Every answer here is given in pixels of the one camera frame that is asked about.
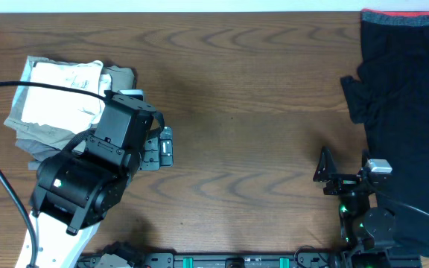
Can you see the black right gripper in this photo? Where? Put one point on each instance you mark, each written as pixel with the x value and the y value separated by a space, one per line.
pixel 342 182

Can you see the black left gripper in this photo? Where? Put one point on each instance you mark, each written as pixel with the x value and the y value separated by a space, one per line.
pixel 155 144

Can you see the white t-shirt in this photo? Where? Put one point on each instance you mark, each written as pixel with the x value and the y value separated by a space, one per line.
pixel 66 110

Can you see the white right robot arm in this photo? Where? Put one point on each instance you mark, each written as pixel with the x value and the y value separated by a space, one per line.
pixel 367 231

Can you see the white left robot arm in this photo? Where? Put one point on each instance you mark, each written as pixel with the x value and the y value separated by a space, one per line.
pixel 77 187

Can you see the folded khaki shorts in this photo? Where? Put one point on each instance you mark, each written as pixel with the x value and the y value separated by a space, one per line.
pixel 122 78

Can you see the black garment with red band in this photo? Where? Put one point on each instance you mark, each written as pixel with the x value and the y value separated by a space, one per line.
pixel 390 98

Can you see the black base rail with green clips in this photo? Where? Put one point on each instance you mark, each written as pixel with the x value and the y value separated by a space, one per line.
pixel 124 255

